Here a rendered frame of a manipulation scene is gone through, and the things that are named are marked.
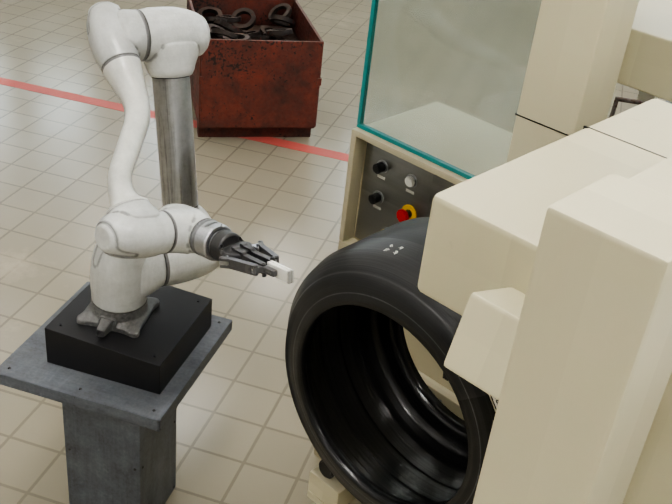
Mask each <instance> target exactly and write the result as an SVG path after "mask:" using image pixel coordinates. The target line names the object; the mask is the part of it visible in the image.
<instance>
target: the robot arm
mask: <svg viewBox="0 0 672 504"><path fill-rule="evenodd" d="M86 29H87V36H88V40H89V44H90V47H91V50H92V53H93V55H94V58H95V60H96V62H97V64H98V65H99V67H100V69H101V71H102V73H103V75H104V76H105V78H106V79H107V81H108V82H109V84H110V85H111V86H112V88H113V90H114V91H115V93H116V94H117V96H118V97H119V99H120V101H121V103H122V105H123V108H124V112H125V118H124V123H123V127H122V130H121V133H120V136H119V139H118V142H117V145H116V148H115V151H114V154H113V157H112V160H111V163H110V167H109V172H108V192H109V198H110V207H109V209H108V211H107V212H106V215H105V216H103V217H102V218H101V220H100V221H99V222H98V223H97V225H96V228H95V240H96V244H95V247H94V250H93V254H92V259H91V268H90V287H91V302H90V304H89V305H88V306H87V308H86V309H85V310H84V311H83V312H82V313H81V314H79V315H78V316H77V323H78V324H80V325H90V326H94V327H97V330H96V335H97V336H98V337H105V336H106V335H107V334H108V333H109V332H110V331H114V332H118V333H121V334H125V335H127V336H129V337H131V338H137V337H139V336H140V330H141V328H142V327H143V325H144V324H145V322H146V321H147V319H148V318H149V316H150V315H151V313H152V312H153V310H154V309H155V308H157V307H158V306H159V299H157V298H155V297H147V296H148V295H150V294H151V293H153V292H154V291H156V290H157V289H159V288H161V287H163V286H169V285H175V284H180V283H184V282H188V281H191V280H194V279H197V278H200V277H203V276H205V275H207V274H209V273H211V272H212V271H214V270H215V269H216V268H218V267H219V266H220V268H227V269H232V270H235V271H239V272H242V273H246V274H249V275H253V276H258V274H259V273H261V274H262V277H266V276H267V275H269V276H271V277H275V278H277V279H279V280H281V281H283V282H285V283H288V284H290V283H293V282H294V277H293V270H292V269H290V268H288V267H286V266H285V265H283V264H280V263H279V255H277V254H276V253H275V252H273V251H272V250H271V249H270V248H268V247H267V246H266V245H264V243H263V241H262V240H259V241H258V243H257V244H251V243H250V242H246V241H243V240H242V238H241V237H240V236H239V235H238V234H237V233H234V232H232V231H231V229H230V228H229V227H228V226H226V225H224V224H222V223H219V222H218V221H216V220H214V219H211V217H210V216H209V214H208V213H207V212H206V211H205V209H204V208H202V207H201V206H200V205H199V204H198V190H197V175H196V161H195V147H194V133H193V131H194V128H193V113H192V99H191V84H190V75H192V74H193V72H194V70H195V65H196V62H197V59H198V56H201V55H202V54H203V53H204V52H205V51H206V50H207V48H208V46H209V42H210V29H209V26H208V23H207V21H206V20H205V18H204V17H203V16H201V15H199V14H198V13H196V12H194V11H191V10H188V9H184V8H178V7H147V8H143V9H135V10H130V9H120V7H119V6H118V5H117V4H114V3H112V2H108V1H105V2H104V1H103V2H98V3H96V4H94V5H92V6H91V7H90V9H89V10H88V16H87V22H86ZM141 61H143V63H144V65H145V67H146V70H147V72H148V74H149V75H150V76H151V77H152V84H153V96H154V108H155V120H156V132H157V144H158V156H159V168H160V180H161V192H162V204H163V207H162V208H161V209H160V210H159V211H158V209H157V208H156V207H154V206H153V205H152V204H151V203H150V202H149V200H148V199H147V198H145V197H141V196H139V195H138V194H137V193H136V192H135V190H134V188H133V185H132V173H133V170H134V167H135V164H136V161H137V159H138V156H139V153H140V151H141V148H142V145H143V142H144V140H145V137H146V134H147V131H148V128H149V123H150V103H149V98H148V93H147V89H146V85H145V80H144V76H143V70H142V64H141ZM252 269H253V271H252Z"/></svg>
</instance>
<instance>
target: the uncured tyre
mask: <svg viewBox="0 0 672 504"><path fill-rule="evenodd" d="M429 218H430V217H420V218H413V219H408V220H405V221H402V222H399V223H397V224H394V225H392V226H390V227H388V228H385V229H383V230H381V231H379V232H377V233H374V234H372V235H370V236H368V237H366V238H363V239H361V240H359V241H357V242H355V243H352V244H350V245H348V246H346V247H343V248H341V249H339V250H337V251H335V252H333V253H332V254H330V255H328V256H327V257H326V258H325V259H323V260H322V261H321V262H320V263H319V264H318V265H317V266H316V267H315V268H314V269H313V270H312V271H311V272H310V273H309V274H308V275H307V276H306V278H305V279H304V280H303V282H302V283H301V285H300V286H299V288H298V290H297V292H296V294H295V297H294V299H293V302H292V305H291V309H290V313H289V319H288V326H287V334H286V343H285V362H286V371H287V378H288V383H289V388H290V392H291V395H292V399H293V402H294V405H295V408H296V411H297V413H298V416H299V418H300V421H301V423H302V425H303V427H304V429H305V432H306V434H307V435H308V437H309V439H310V441H311V443H312V445H313V446H314V448H315V450H316V451H317V453H318V454H319V456H320V457H321V459H322V460H323V462H324V463H325V465H326V466H327V467H328V469H329V470H330V471H331V472H332V474H333V475H334V476H335V477H336V478H337V480H338V481H339V482H340V483H341V484H342V485H343V486H344V487H345V488H346V489H347V490H348V491H349V492H350V493H351V494H352V495H353V496H354V497H355V498H356V499H357V500H359V501H360V502H361V503H362V504H473V500H474V496H475V492H476V488H477V484H478V480H479V477H480V473H481V469H482V465H483V461H484V457H485V453H486V449H487V445H488V441H489V437H490V433H491V429H492V425H493V421H494V417H495V413H496V412H495V409H494V407H493V404H492V402H491V399H490V397H489V394H487V393H486V392H484V391H483V390H481V389H480V388H478V387H476V386H475V385H473V384H472V383H470V382H468V381H467V380H465V379H464V378H462V377H460V376H459V375H457V374H456V373H454V372H453V371H451V370H449V369H448V368H446V367H445V366H444V361H445V359H446V356H447V354H448V351H449V349H450V346H451V344H452V341H453V338H454V336H455V333H456V331H457V328H458V326H459V323H460V321H461V318H462V316H461V315H460V314H458V313H456V312H455V311H453V310H451V309H449V308H448V307H446V306H444V305H442V304H441V303H439V302H437V301H436V300H434V299H432V298H430V297H429V296H427V295H425V294H424V293H422V292H420V290H419V289H418V280H419V274H420V269H421V263H422V257H423V252H424V246H425V240H426V235H427V229H428V223H429ZM390 243H393V244H397V245H401V246H405V247H408V248H407V249H405V250H404V251H402V252H401V253H400V254H399V255H398V256H394V255H391V254H388V253H384V252H380V251H381V250H382V249H383V248H384V247H385V246H386V245H388V244H390ZM403 327H404V328H405V329H406V330H408V331H409V332H410V333H411V334H412V335H413V336H414V337H415V338H416V339H417V340H418V341H419V342H420V343H421V344H422V345H423V346H424V347H425V348H426V349H427V350H428V352H429V353H430V354H431V355H432V357H433V358H434V359H435V361H436V362H437V363H438V365H439V366H440V368H441V369H442V371H443V372H444V374H445V376H446V378H447V379H448V381H449V383H450V385H451V387H452V389H453V391H454V393H455V395H456V398H457V400H458V403H459V405H460V408H461V411H462V414H463V418H464V420H462V419H461V418H459V417H458V416H456V415H455V414H454V413H453V412H451V411H450V410H449V409H448V408H447V407H446V406H445V405H443V404H442V403H441V402H440V401H439V399H438V398H437V397H436V396H435V395H434V394H433V393H432V391H431V390H430V389H429V387H428V386H427V385H426V383H425V382H424V380H423V379H422V377H421V375H420V374H419V372H418V370H417V368H416V366H415V364H414V362H413V360H412V358H411V355H410V352H409V350H408V347H407V343H406V339H405V335H404V329H403Z"/></svg>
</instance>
